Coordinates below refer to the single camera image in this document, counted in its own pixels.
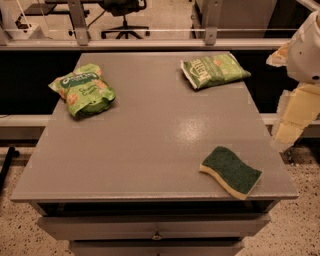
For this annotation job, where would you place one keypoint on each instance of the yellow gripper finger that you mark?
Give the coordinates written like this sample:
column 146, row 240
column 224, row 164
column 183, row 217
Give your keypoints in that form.
column 279, row 57
column 296, row 110

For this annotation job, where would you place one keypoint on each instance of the green jalapeno chip bag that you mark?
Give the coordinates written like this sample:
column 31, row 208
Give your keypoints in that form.
column 215, row 70

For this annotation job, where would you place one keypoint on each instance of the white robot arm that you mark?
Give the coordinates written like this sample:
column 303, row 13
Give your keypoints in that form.
column 301, row 56

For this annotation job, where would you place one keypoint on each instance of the green rice chip bag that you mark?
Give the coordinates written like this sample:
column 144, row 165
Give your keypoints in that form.
column 84, row 91

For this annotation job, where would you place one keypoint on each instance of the green and yellow sponge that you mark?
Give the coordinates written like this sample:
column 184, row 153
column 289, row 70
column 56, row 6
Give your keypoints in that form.
column 231, row 173

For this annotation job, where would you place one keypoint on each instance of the black office chair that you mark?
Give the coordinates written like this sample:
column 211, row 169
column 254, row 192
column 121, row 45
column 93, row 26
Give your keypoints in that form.
column 121, row 8

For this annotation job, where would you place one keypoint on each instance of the metal drawer knob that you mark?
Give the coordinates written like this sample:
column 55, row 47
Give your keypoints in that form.
column 156, row 237

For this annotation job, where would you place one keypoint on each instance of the grey lower drawer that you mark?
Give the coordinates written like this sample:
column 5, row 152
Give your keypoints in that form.
column 156, row 248

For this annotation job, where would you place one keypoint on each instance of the grey drawer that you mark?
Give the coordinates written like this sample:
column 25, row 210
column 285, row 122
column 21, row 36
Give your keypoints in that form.
column 156, row 248
column 143, row 226

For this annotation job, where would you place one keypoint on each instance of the grey upper drawer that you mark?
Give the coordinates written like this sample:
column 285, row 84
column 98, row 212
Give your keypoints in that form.
column 143, row 226

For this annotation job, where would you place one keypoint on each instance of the black pole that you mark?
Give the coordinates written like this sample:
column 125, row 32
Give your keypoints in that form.
column 11, row 153

